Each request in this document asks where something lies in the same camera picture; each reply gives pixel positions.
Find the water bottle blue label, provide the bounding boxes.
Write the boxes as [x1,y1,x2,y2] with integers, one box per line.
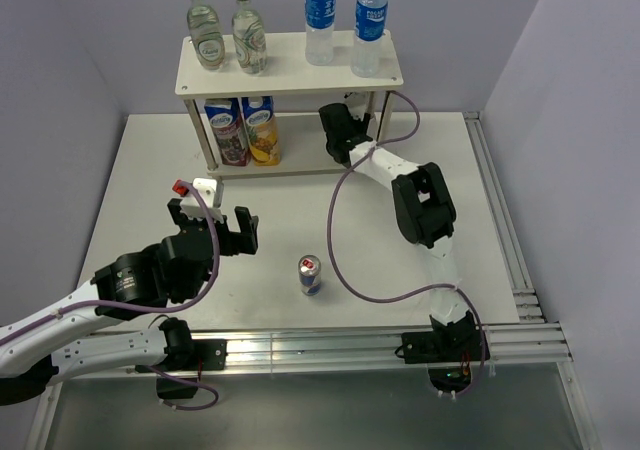
[350,0,388,78]
[304,0,336,66]

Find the glass soda bottle green cap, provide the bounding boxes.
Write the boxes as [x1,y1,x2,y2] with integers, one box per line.
[187,0,226,70]

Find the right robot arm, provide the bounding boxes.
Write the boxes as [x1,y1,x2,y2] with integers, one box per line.
[319,103,489,363]

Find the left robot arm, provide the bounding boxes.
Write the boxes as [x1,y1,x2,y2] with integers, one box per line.
[1,199,259,406]

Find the white two-tier shelf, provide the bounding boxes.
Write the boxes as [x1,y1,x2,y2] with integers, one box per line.
[175,31,404,179]

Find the yellow pineapple juice carton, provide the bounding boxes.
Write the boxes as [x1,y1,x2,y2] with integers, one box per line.
[241,96,281,166]

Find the purple grape juice carton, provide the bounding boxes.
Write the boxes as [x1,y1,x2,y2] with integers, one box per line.
[204,98,251,167]

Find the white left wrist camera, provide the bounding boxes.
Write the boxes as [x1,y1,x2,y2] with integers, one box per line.
[172,178,224,222]

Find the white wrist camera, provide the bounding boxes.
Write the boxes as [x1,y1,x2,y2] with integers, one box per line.
[344,92,372,121]
[172,178,224,222]

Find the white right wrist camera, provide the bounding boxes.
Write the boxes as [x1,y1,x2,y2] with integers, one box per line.
[344,92,372,121]

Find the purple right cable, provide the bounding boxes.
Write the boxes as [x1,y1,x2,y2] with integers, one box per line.
[326,89,489,396]

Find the purple cable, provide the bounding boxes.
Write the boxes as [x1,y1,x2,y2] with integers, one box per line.
[0,184,222,411]
[326,89,489,396]

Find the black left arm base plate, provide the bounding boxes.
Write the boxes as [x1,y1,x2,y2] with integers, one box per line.
[152,339,227,372]

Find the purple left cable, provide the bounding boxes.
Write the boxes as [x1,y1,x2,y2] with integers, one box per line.
[0,184,222,411]

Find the aluminium mounting rail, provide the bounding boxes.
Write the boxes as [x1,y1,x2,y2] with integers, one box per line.
[47,322,574,380]

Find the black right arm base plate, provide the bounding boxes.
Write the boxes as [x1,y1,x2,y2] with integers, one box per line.
[394,331,490,364]

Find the aluminium side rail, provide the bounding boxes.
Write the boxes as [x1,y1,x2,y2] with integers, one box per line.
[463,112,546,324]

